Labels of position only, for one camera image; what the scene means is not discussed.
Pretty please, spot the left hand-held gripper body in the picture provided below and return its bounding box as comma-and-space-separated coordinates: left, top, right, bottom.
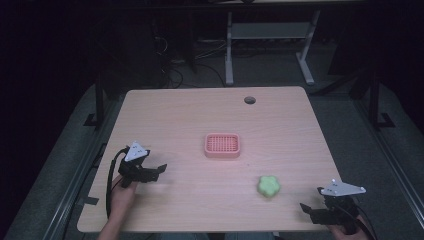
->
117, 140, 159, 189

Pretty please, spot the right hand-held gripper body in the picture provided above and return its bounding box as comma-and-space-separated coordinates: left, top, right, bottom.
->
309, 178, 367, 235

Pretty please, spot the green flower-shaped soap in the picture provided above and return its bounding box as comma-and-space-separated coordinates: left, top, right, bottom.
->
256, 175, 281, 199

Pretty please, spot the pink soap dish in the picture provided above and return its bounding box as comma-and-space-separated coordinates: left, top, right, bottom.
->
203, 132, 242, 159

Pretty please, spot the person's right hand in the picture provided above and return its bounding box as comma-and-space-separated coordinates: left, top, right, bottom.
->
326, 214, 372, 240

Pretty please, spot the person's left hand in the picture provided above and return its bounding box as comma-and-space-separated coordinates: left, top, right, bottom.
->
110, 174, 139, 222

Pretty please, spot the black metal stand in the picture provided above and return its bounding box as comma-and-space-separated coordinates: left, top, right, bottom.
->
349, 66, 397, 131
83, 71, 116, 128

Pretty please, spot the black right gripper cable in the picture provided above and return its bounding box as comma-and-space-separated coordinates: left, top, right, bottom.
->
353, 203, 379, 240

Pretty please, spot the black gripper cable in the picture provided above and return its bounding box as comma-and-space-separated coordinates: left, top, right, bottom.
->
105, 146, 129, 219
353, 203, 379, 240

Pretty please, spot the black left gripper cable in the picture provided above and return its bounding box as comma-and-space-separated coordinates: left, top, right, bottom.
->
105, 146, 129, 219

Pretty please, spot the tangle of floor cables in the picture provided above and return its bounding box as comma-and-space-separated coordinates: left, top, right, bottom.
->
151, 33, 231, 88

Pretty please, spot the white metal desk frame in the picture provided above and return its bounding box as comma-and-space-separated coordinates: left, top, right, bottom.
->
224, 9, 322, 87

